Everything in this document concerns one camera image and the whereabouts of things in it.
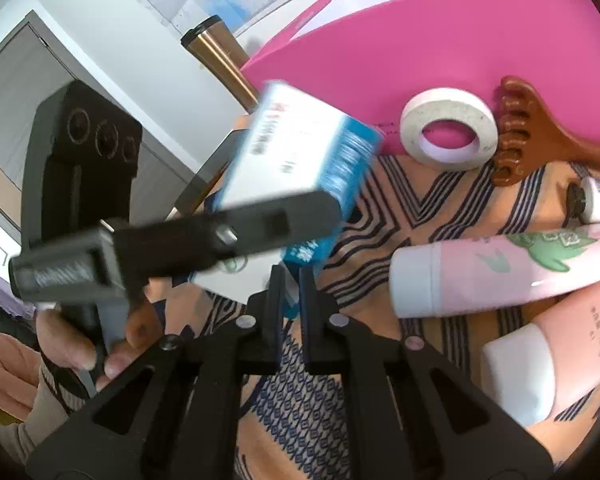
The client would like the plain pink tube white cap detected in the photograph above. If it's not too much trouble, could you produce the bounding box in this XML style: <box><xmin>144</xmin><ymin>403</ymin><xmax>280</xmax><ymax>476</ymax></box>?
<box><xmin>480</xmin><ymin>275</ymin><xmax>600</xmax><ymax>428</ymax></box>

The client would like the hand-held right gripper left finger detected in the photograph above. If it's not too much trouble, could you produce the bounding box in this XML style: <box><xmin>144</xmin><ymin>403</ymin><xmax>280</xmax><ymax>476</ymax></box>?
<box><xmin>25</xmin><ymin>265</ymin><xmax>286</xmax><ymax>480</ymax></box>

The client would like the gold thermos bottle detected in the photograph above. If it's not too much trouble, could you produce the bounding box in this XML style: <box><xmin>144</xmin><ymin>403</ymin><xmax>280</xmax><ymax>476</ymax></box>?
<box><xmin>180</xmin><ymin>15</ymin><xmax>262</xmax><ymax>114</ymax></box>

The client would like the grey cabinet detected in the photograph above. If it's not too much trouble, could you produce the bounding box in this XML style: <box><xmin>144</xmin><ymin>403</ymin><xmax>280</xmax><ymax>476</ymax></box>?
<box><xmin>0</xmin><ymin>10</ymin><xmax>201</xmax><ymax>231</ymax></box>

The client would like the orange patterned cloth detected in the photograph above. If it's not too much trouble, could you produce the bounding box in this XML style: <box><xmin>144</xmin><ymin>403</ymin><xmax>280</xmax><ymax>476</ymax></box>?
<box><xmin>145</xmin><ymin>152</ymin><xmax>600</xmax><ymax>480</ymax></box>

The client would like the person's left forearm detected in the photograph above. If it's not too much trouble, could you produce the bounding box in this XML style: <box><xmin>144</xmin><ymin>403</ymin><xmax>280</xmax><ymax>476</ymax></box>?
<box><xmin>0</xmin><ymin>324</ymin><xmax>83</xmax><ymax>463</ymax></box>

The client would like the white tape roll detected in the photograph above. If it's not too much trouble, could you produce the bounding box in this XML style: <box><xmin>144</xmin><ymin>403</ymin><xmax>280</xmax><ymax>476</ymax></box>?
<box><xmin>399</xmin><ymin>87</ymin><xmax>499</xmax><ymax>170</ymax></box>

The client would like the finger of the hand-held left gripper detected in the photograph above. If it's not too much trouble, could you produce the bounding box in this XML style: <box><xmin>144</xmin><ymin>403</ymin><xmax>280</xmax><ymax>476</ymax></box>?
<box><xmin>174</xmin><ymin>129</ymin><xmax>253</xmax><ymax>216</ymax></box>
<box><xmin>114</xmin><ymin>191</ymin><xmax>343</xmax><ymax>282</ymax></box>

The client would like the blue and white box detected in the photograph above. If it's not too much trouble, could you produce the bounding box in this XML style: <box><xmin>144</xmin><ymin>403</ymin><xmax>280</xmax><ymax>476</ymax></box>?
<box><xmin>187</xmin><ymin>80</ymin><xmax>387</xmax><ymax>307</ymax></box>

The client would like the pink storage box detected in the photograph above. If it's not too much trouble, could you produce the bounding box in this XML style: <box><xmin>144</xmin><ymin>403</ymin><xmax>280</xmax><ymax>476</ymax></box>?
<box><xmin>232</xmin><ymin>0</ymin><xmax>600</xmax><ymax>166</ymax></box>

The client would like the person's left hand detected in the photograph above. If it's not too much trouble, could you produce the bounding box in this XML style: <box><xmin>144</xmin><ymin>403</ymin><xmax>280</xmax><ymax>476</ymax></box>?
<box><xmin>34</xmin><ymin>290</ymin><xmax>167</xmax><ymax>402</ymax></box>

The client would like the pink tube green print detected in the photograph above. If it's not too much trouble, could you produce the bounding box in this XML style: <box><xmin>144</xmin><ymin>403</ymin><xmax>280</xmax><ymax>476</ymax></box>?
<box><xmin>389</xmin><ymin>222</ymin><xmax>600</xmax><ymax>318</ymax></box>

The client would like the brown wooden massage comb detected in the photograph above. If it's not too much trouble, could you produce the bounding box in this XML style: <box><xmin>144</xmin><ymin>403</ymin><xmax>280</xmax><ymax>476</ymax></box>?
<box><xmin>490</xmin><ymin>76</ymin><xmax>600</xmax><ymax>187</ymax></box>

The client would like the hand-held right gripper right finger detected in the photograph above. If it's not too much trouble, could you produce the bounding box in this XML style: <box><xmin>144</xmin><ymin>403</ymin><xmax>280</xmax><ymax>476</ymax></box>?
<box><xmin>299</xmin><ymin>266</ymin><xmax>556</xmax><ymax>480</ymax></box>

